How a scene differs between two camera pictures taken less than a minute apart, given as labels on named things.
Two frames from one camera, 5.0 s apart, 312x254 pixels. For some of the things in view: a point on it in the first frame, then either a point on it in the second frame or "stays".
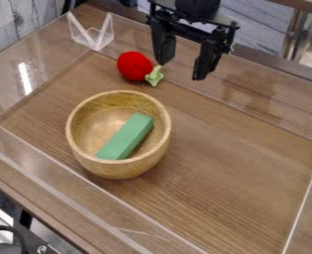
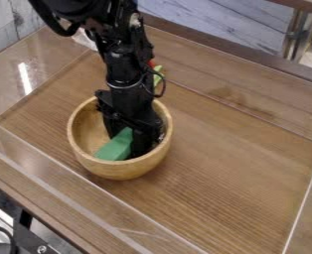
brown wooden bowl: [96, 117] stays
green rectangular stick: [121, 144] stays
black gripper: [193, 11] to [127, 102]
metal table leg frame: [301, 29] stays
